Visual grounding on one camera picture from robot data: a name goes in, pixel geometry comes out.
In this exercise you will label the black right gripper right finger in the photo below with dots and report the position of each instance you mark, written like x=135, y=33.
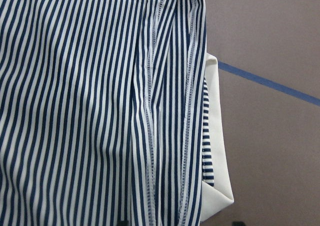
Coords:
x=237, y=223

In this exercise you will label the navy white striped polo shirt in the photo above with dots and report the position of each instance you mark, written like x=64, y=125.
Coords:
x=109, y=110

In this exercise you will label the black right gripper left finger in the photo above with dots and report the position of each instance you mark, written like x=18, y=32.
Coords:
x=123, y=223

